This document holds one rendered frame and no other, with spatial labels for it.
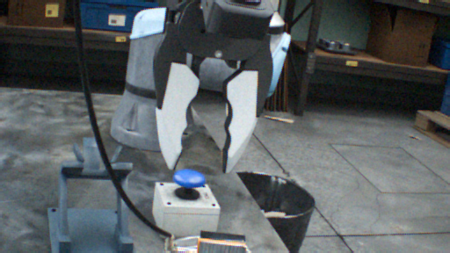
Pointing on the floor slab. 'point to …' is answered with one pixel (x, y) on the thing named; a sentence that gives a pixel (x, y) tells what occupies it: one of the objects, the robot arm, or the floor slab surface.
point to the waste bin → (294, 214)
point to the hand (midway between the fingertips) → (202, 158)
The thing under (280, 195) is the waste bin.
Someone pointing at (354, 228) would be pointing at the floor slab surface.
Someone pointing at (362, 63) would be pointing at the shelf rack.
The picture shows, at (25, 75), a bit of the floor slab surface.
